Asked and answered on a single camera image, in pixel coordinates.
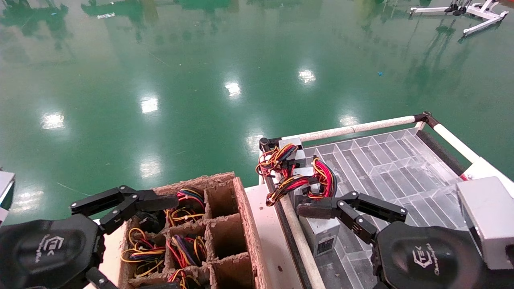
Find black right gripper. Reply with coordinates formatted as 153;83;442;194
296;190;514;289

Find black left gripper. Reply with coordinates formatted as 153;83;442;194
0;185;181;289

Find clear plastic divider tray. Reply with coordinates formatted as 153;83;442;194
301;128;468;289

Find brown cardboard divider box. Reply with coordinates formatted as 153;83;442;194
118;172;269;289

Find white sign with red edge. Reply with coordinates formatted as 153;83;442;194
461;157;514;182

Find white metal floor stand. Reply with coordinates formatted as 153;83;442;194
410;3;468;16
462;0;510;37

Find silver power supply with cables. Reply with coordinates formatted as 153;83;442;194
168;268;201;289
165;188;206;226
266;167;322;207
120;227;166;278
166;234;208;269
299;158;341;257
256;138;306;179

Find white pipe cart frame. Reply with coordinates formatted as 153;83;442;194
259;111;482;289

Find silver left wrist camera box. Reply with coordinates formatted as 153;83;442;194
0;171;16;225

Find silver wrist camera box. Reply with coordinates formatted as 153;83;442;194
457;176;514;271
0;171;16;225

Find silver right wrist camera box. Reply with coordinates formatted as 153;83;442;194
457;176;514;271

